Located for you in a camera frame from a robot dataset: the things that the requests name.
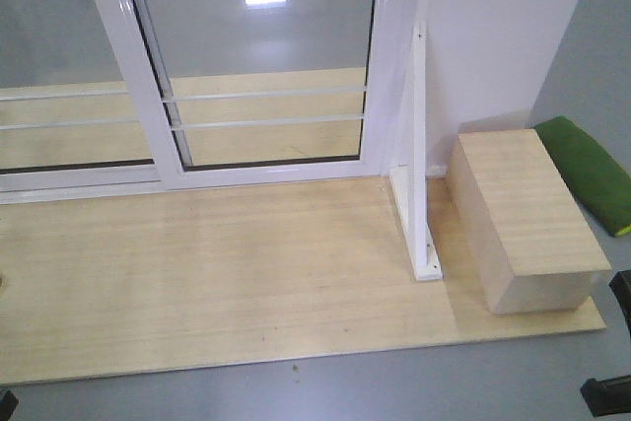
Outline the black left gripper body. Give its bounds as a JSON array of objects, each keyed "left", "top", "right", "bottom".
[{"left": 0, "top": 389, "right": 19, "bottom": 421}]

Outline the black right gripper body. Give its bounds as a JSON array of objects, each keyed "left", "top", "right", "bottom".
[{"left": 580, "top": 375, "right": 630, "bottom": 417}]

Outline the white sliding glass door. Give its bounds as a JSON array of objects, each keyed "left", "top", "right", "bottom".
[{"left": 76, "top": 0, "right": 430, "bottom": 193}]

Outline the light wooden base board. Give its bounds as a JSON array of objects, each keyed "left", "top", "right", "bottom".
[{"left": 0, "top": 65, "right": 607, "bottom": 386}]

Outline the light wooden box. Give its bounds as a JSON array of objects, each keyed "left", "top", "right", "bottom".
[{"left": 446, "top": 129, "right": 611, "bottom": 315}]

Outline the green cushion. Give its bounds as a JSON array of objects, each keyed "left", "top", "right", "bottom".
[{"left": 534, "top": 116, "right": 630, "bottom": 238}]

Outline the white triangular support bracket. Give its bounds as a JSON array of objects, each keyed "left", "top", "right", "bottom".
[{"left": 389, "top": 21, "right": 443, "bottom": 282}]

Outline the white side wall panel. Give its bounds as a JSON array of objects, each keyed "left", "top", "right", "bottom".
[{"left": 424, "top": 0, "right": 579, "bottom": 175}]

